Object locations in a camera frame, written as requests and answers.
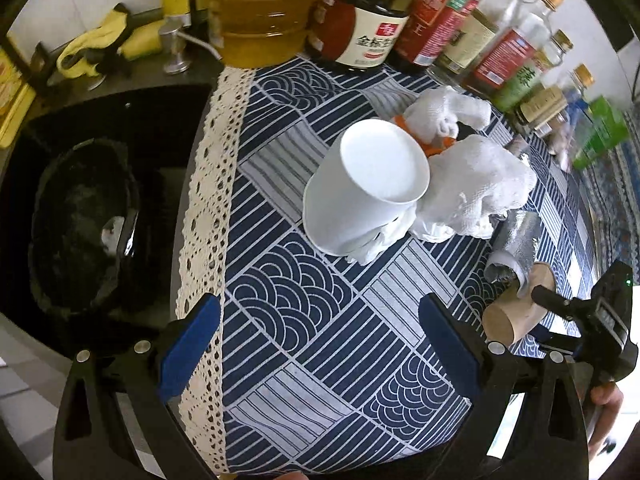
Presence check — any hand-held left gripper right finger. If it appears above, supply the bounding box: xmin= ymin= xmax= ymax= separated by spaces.
xmin=419 ymin=294 xmax=591 ymax=480

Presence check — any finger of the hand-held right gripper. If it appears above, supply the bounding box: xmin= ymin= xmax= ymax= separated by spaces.
xmin=540 ymin=337 xmax=586 ymax=361
xmin=531 ymin=285 xmax=593 ymax=326

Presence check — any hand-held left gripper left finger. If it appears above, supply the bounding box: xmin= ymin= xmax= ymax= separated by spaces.
xmin=52 ymin=292 xmax=223 ymax=480

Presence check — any brown cardboard tube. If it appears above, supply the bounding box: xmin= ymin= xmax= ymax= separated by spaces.
xmin=482 ymin=262 xmax=557 ymax=346

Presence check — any silver foil roll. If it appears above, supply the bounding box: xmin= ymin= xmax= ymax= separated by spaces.
xmin=484 ymin=210 xmax=541 ymax=298

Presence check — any white paper towel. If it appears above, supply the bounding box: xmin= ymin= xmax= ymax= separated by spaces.
xmin=350 ymin=135 xmax=538 ymax=266

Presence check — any white paper cup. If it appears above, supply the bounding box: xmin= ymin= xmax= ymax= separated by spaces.
xmin=302 ymin=119 xmax=432 ymax=257

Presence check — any white knit glove orange cuff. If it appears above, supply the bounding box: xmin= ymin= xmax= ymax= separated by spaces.
xmin=392 ymin=86 xmax=494 ymax=157

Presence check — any person's right hand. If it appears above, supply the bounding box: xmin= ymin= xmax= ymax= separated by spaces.
xmin=590 ymin=381 xmax=625 ymax=409

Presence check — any patterned blue tablecloth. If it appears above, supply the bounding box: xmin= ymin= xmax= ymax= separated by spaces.
xmin=170 ymin=52 xmax=608 ymax=476

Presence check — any blue floral cloth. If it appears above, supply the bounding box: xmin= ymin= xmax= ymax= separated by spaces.
xmin=580 ymin=110 xmax=640 ymax=281

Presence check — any crumpled white tissue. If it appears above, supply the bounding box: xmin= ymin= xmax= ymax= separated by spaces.
xmin=101 ymin=216 xmax=126 ymax=252

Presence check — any small silver foil piece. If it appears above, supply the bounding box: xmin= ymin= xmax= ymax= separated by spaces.
xmin=504 ymin=137 xmax=534 ymax=168

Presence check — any clear plastic bag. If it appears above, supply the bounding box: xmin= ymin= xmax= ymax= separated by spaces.
xmin=547 ymin=102 xmax=587 ymax=161

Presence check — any green packet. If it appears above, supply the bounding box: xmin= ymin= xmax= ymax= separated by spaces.
xmin=570 ymin=95 xmax=631 ymax=171

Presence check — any small bottle brown label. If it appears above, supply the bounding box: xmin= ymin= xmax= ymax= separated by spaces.
xmin=515 ymin=62 xmax=596 ymax=132

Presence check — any green label oil bottle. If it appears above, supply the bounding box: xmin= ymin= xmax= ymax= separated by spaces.
xmin=492 ymin=30 xmax=573 ymax=113

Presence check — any clear bottle red blue label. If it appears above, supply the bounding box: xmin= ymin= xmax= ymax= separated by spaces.
xmin=470 ymin=0 xmax=566 ymax=97

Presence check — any clear bottle beige label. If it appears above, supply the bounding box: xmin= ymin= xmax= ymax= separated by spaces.
xmin=427 ymin=0 xmax=543 ymax=83

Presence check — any yellow cutting board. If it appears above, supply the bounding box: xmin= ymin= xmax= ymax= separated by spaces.
xmin=0 ymin=45 xmax=36 ymax=148

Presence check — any red label sauce bottle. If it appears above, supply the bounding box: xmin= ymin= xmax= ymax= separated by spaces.
xmin=390 ymin=0 xmax=488 ymax=73

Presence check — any yellow cloth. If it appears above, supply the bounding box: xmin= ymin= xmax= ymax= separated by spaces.
xmin=56 ymin=2 xmax=166 ymax=81

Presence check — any cooking oil jug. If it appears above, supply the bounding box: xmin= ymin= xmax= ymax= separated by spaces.
xmin=207 ymin=0 xmax=321 ymax=68

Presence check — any dark soy sauce jug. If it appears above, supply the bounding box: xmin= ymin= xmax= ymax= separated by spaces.
xmin=307 ymin=0 xmax=411 ymax=73

